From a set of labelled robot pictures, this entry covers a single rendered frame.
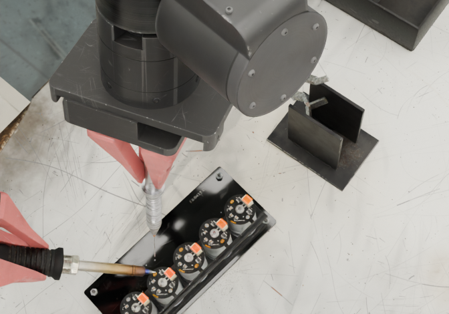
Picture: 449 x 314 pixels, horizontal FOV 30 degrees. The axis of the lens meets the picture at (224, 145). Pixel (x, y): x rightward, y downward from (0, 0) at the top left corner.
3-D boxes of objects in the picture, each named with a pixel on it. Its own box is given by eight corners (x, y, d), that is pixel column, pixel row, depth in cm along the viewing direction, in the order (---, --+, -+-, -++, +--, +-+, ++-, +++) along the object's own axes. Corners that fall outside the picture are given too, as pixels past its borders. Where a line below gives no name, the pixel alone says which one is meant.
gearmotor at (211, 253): (198, 248, 71) (192, 232, 66) (219, 228, 72) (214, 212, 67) (218, 268, 71) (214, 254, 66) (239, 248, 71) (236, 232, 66)
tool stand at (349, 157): (326, 124, 80) (270, 46, 73) (406, 150, 72) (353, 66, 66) (290, 171, 78) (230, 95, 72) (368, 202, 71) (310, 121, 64)
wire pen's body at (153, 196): (168, 217, 60) (168, 115, 52) (160, 234, 59) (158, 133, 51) (148, 210, 61) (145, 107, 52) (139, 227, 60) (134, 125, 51)
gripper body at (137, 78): (211, 160, 47) (217, 65, 41) (48, 106, 49) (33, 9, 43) (250, 84, 51) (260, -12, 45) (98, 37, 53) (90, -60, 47)
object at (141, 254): (141, 356, 70) (138, 354, 68) (85, 294, 72) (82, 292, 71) (277, 224, 73) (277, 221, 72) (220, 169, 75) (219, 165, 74)
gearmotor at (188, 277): (174, 270, 71) (166, 257, 66) (196, 250, 71) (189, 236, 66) (194, 291, 70) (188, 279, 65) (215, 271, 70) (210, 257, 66)
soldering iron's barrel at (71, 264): (142, 264, 66) (61, 256, 64) (147, 260, 65) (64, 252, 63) (141, 282, 66) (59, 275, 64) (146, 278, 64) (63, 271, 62)
